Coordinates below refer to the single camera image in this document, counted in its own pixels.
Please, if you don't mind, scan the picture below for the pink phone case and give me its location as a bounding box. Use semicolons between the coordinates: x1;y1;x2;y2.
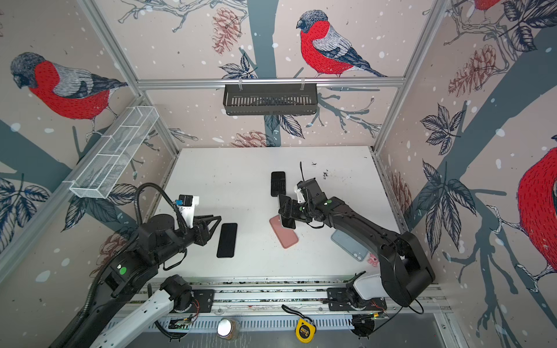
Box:
269;215;299;249

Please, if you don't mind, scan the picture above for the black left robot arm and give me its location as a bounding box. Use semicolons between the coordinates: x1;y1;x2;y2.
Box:
51;214;222;347

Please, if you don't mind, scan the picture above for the black phone upright left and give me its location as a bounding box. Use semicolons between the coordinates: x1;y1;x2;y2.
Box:
216;223;238;258

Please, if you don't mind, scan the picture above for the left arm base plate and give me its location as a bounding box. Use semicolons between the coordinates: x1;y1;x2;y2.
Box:
173;289;215;314

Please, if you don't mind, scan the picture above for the black phone horizontal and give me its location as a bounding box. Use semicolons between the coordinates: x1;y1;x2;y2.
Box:
281;217;296;230

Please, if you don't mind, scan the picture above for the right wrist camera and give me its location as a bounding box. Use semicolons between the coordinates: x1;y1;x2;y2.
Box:
295;187;306;204

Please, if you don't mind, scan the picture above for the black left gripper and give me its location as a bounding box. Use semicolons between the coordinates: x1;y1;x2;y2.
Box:
155;212;223;265

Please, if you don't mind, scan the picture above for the white wire basket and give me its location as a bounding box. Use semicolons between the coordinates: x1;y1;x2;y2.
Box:
70;105;159;199

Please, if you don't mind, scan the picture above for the black wire basket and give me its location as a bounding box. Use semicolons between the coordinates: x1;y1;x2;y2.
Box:
223;84;319;116

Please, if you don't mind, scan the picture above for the yellow tape measure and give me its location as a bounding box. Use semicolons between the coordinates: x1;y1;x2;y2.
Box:
281;304;316;344

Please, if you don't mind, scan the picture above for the black phone diagonal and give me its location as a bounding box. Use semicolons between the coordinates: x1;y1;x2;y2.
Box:
271;171;287;197

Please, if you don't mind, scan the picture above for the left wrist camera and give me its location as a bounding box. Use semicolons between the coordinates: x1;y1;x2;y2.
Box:
176;194;200;229

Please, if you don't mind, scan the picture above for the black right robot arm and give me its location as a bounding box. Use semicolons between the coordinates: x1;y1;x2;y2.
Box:
278;178;435;307

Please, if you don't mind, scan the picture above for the pink toy figure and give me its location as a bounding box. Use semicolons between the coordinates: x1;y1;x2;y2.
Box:
367;254;379;268

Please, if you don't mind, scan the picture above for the light blue phone case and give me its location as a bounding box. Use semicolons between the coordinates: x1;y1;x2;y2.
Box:
331;230;368;262

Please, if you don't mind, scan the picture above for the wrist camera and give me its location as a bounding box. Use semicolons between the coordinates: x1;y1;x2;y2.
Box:
176;194;200;229
295;187;306;204

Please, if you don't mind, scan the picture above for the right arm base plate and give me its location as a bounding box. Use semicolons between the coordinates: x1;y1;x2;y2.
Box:
323;288;387;312

